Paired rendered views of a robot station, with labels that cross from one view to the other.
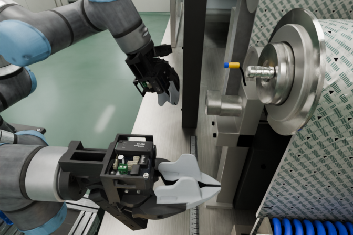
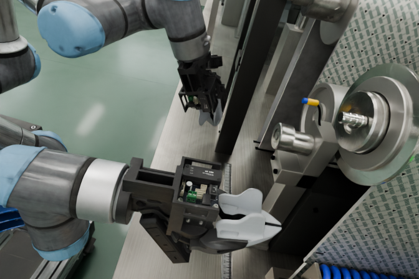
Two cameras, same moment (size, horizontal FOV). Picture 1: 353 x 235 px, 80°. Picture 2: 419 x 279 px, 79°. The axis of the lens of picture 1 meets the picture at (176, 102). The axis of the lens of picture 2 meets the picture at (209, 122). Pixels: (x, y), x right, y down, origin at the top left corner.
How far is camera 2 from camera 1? 0.10 m
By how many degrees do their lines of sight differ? 7
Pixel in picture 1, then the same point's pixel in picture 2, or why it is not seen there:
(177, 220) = (208, 256)
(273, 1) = (356, 40)
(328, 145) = (401, 200)
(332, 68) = not seen: outside the picture
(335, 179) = (394, 233)
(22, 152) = (73, 162)
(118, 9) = (187, 10)
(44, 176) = (101, 193)
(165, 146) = not seen: hidden behind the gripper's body
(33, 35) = (91, 25)
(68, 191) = (125, 213)
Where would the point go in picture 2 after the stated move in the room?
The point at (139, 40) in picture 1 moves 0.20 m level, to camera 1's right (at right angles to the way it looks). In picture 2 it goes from (199, 49) to (299, 69)
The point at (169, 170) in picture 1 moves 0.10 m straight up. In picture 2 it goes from (229, 203) to (251, 151)
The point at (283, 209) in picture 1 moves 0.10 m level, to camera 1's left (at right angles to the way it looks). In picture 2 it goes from (335, 256) to (270, 249)
